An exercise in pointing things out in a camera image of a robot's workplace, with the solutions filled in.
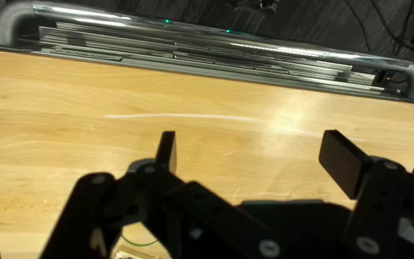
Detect chrome cart handle bar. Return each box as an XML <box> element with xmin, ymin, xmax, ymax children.
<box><xmin>0</xmin><ymin>0</ymin><xmax>414</xmax><ymax>100</ymax></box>

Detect black floor cables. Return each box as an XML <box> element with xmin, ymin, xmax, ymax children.
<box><xmin>343</xmin><ymin>0</ymin><xmax>414</xmax><ymax>56</ymax></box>

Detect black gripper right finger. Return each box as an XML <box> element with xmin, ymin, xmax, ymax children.
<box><xmin>318</xmin><ymin>128</ymin><xmax>414</xmax><ymax>259</ymax></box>

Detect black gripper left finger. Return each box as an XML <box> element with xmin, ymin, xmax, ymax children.
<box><xmin>39</xmin><ymin>129</ymin><xmax>291</xmax><ymax>259</ymax></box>

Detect thin green wire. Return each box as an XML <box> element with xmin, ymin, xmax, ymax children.
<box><xmin>120</xmin><ymin>233</ymin><xmax>160</xmax><ymax>249</ymax></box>

